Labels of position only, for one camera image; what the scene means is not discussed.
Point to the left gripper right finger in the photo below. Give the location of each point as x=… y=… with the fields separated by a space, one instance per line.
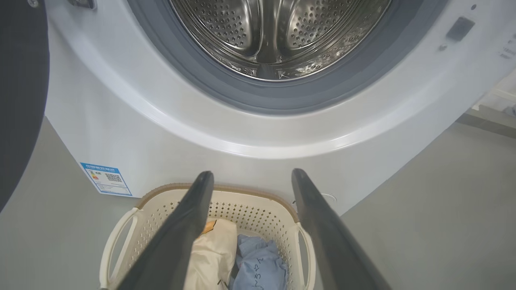
x=330 y=249

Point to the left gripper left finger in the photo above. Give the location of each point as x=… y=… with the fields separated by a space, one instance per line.
x=177 y=241

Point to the cream garment with orange patches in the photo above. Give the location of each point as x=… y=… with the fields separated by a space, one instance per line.
x=213 y=257

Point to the light blue garment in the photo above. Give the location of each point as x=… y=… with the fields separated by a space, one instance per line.
x=258 y=266

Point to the dark washing machine door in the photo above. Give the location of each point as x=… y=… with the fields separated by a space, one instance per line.
x=20 y=80

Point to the white front-load washing machine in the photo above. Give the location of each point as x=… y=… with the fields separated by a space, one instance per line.
x=161 y=133

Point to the grey rubber door gasket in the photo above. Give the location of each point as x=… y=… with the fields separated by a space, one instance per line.
x=193 y=84

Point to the stainless steel washing machine drum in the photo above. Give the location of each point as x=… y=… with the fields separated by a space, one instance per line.
x=225 y=28

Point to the round white filter cover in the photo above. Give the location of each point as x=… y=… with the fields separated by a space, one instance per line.
x=328 y=198

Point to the cream perforated laundry basket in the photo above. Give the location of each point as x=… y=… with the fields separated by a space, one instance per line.
x=250 y=211

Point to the blue energy label sticker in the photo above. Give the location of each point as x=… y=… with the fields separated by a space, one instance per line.
x=105 y=179

